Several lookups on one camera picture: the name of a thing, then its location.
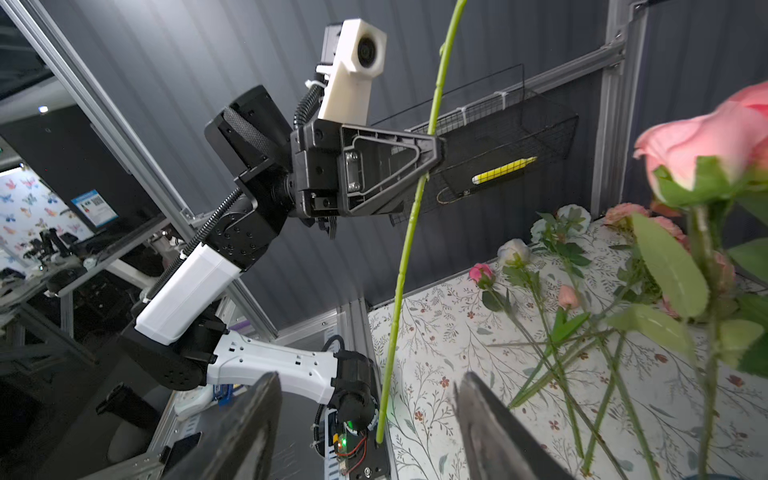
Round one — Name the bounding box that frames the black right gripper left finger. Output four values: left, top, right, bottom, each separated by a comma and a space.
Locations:
164, 372, 282, 479

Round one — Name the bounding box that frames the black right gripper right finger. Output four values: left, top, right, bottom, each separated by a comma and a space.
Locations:
454, 372, 572, 479

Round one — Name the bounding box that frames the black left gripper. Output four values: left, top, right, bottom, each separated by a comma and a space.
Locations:
290, 119, 446, 219

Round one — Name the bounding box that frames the pale pink rose stem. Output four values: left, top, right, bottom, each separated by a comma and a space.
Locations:
375, 0, 467, 445

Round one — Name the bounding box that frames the light pink rose stem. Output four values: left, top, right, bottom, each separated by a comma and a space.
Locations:
605, 83, 767, 478

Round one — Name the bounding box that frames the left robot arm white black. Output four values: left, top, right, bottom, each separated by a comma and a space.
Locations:
120, 86, 445, 433

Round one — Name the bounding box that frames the bunch of artificial flowers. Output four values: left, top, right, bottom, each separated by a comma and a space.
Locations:
470, 205, 698, 479

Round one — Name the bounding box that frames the yellow marker pen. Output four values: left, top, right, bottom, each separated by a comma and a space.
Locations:
471, 156, 538, 185

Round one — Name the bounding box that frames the floral table cloth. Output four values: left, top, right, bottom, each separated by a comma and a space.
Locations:
367, 218, 768, 480

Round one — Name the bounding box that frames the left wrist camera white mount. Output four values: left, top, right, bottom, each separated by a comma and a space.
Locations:
315, 18, 387, 125

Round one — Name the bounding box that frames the black wire mesh basket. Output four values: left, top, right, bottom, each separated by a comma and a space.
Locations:
371, 62, 580, 226

